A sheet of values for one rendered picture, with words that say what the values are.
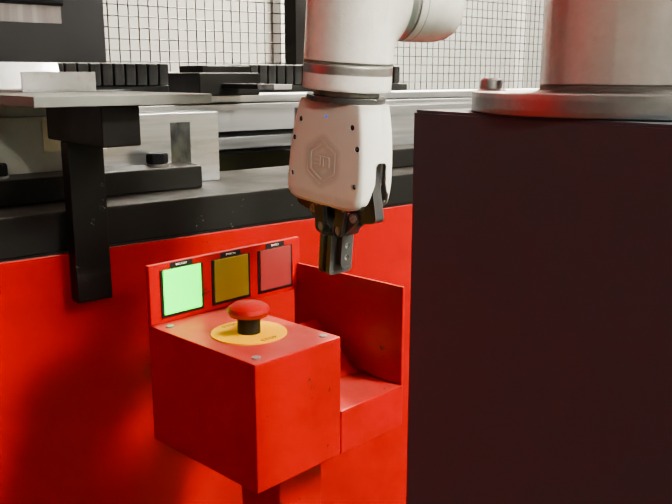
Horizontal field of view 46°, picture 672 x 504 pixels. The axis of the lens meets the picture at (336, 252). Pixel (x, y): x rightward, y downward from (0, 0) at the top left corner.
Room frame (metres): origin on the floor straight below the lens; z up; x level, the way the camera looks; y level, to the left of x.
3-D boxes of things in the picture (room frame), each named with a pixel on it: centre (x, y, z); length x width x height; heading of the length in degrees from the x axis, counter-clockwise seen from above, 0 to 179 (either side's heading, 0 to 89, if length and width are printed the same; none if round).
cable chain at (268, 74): (1.78, 0.04, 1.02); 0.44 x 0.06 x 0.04; 130
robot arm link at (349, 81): (0.77, -0.01, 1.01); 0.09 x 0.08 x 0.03; 46
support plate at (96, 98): (0.87, 0.28, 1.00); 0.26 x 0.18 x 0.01; 40
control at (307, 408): (0.76, 0.06, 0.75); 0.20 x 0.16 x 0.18; 136
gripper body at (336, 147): (0.77, -0.01, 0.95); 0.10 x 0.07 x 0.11; 46
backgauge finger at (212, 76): (1.37, 0.17, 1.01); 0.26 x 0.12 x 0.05; 40
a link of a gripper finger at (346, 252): (0.77, -0.01, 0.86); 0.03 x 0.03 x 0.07; 46
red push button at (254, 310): (0.72, 0.08, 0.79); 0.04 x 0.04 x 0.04
